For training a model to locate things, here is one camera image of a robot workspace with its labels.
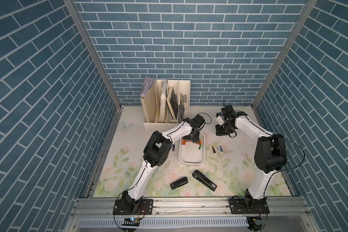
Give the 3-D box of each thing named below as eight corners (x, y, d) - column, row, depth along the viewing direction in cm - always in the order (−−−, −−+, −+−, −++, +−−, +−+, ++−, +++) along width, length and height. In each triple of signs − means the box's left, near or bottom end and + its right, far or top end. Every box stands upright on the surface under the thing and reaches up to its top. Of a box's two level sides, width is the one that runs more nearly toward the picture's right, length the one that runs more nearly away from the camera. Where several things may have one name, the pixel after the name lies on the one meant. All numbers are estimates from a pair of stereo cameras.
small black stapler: (172, 190, 81) (171, 188, 78) (170, 185, 83) (169, 183, 80) (188, 182, 84) (188, 181, 81) (186, 178, 85) (186, 176, 83)
